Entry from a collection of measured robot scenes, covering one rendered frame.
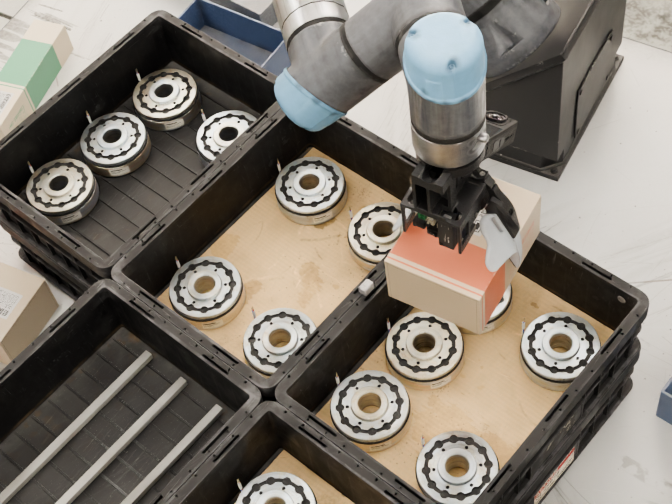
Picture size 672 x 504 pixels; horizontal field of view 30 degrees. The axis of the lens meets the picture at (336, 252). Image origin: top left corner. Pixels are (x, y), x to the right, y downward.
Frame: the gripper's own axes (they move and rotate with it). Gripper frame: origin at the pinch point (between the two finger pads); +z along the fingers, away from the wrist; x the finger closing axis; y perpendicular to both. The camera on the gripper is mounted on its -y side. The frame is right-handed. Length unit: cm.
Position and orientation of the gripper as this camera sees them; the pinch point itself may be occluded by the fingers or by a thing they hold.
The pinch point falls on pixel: (464, 238)
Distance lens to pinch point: 145.9
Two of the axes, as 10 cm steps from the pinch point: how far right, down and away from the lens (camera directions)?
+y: -5.0, 7.5, -4.4
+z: 1.1, 5.6, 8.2
